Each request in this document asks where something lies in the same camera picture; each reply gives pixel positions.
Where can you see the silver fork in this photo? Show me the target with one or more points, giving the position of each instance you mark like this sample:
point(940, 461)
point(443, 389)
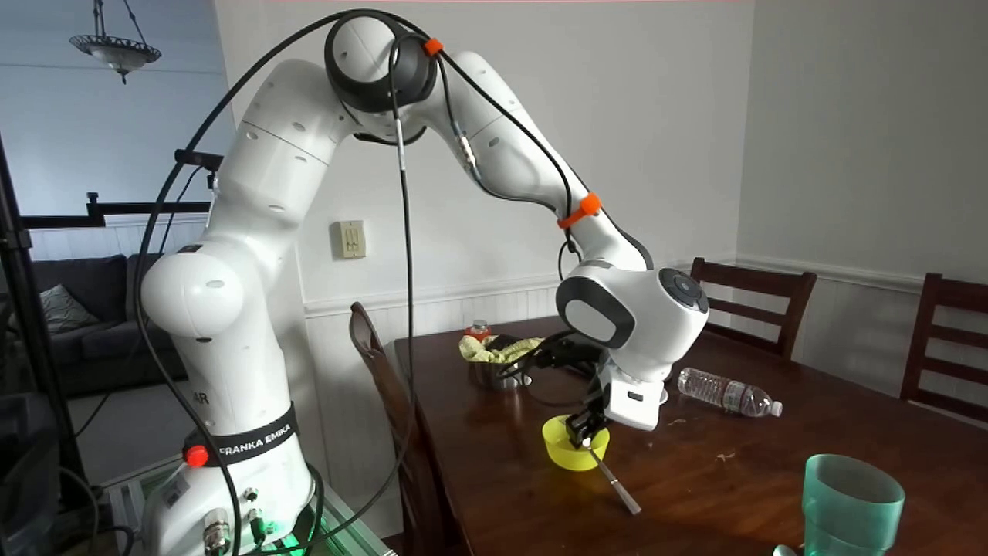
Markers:
point(618, 490)

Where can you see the beige wall switch plate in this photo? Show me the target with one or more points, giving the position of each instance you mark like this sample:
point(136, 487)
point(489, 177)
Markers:
point(348, 240)

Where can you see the dark wooden chair slatted back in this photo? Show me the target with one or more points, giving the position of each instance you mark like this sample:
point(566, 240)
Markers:
point(953, 298)
point(758, 280)

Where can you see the robot mounting platform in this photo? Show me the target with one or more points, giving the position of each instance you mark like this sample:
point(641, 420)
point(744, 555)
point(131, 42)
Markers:
point(357, 535)

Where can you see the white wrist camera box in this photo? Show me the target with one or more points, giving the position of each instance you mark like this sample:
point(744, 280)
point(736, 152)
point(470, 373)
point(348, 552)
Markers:
point(635, 403)

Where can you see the green translucent plastic cup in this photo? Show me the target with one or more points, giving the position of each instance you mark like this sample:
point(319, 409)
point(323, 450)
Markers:
point(853, 511)

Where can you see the dark grey couch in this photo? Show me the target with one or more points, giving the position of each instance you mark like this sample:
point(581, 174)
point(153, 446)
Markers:
point(102, 344)

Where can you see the black camera stand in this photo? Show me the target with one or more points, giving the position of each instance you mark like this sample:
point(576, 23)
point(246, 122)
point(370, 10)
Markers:
point(28, 340)

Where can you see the hanging ceiling lamp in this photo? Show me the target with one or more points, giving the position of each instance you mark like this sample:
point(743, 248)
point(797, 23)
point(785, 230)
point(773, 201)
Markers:
point(114, 51)

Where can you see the small silver object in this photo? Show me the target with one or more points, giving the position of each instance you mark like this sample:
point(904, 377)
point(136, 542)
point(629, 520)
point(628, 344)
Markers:
point(785, 552)

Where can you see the dark wooden chair curved back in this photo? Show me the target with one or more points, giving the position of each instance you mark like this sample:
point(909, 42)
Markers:
point(397, 413)

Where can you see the yellow plastic bowl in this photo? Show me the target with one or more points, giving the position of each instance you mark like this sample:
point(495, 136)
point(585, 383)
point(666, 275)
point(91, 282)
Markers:
point(560, 446)

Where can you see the grey couch pillow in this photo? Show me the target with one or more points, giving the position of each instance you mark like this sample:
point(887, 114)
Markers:
point(63, 309)

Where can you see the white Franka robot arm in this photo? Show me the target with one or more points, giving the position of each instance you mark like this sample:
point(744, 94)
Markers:
point(265, 164)

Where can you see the clear plastic water bottle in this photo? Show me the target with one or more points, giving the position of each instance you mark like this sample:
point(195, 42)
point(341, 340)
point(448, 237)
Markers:
point(729, 392)

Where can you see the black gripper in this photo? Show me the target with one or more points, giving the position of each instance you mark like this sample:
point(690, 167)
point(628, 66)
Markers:
point(591, 409)

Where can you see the small metal pot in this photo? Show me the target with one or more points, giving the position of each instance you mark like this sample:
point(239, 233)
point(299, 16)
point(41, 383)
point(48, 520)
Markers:
point(495, 375)

